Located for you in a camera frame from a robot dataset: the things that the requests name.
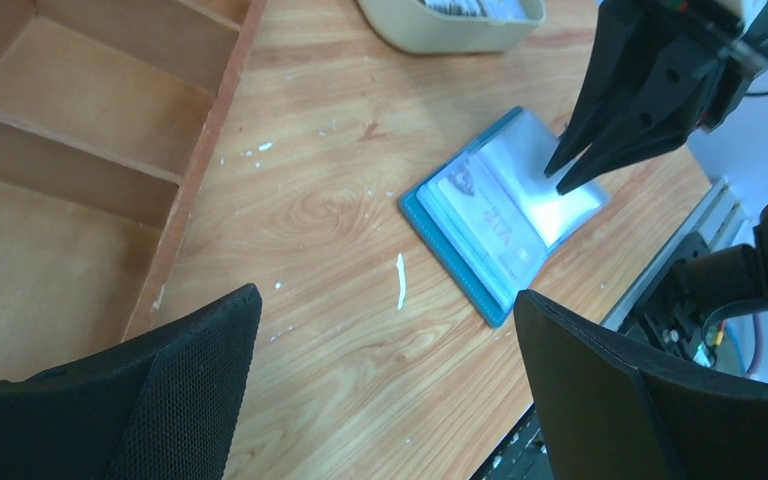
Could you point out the stack of credit cards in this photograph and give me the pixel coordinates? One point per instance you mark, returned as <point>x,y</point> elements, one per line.
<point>495,9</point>

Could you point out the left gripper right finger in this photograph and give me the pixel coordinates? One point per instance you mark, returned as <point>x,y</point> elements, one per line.
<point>611,407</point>

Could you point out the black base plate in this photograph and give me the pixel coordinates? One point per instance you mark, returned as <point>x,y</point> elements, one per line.
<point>521,454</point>

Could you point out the blue leather card holder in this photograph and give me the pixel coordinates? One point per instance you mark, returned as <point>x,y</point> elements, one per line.
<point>516,148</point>

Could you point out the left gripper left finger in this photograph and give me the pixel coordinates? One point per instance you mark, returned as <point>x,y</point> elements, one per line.
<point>162,405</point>

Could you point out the credit card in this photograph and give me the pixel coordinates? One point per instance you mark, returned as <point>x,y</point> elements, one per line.
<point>489,221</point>

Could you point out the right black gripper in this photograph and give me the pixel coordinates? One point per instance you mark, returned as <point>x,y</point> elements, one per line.
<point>657,72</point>

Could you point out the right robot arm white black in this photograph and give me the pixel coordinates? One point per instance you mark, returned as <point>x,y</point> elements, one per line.
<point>711,288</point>

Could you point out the beige oval card tray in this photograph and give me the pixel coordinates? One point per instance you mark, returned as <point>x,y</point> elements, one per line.
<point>412,28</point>

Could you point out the brown wooden grid tray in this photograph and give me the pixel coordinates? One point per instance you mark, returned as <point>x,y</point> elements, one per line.
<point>110,112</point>

